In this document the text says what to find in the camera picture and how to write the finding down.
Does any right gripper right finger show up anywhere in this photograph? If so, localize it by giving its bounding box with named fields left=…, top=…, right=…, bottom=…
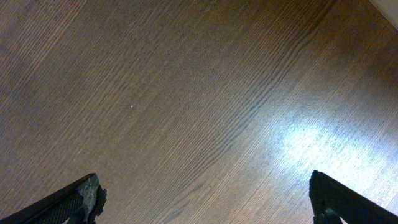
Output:
left=309, top=170, right=397, bottom=224

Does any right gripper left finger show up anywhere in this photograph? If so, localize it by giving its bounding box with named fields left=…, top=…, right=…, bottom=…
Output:
left=1, top=173, right=107, bottom=224

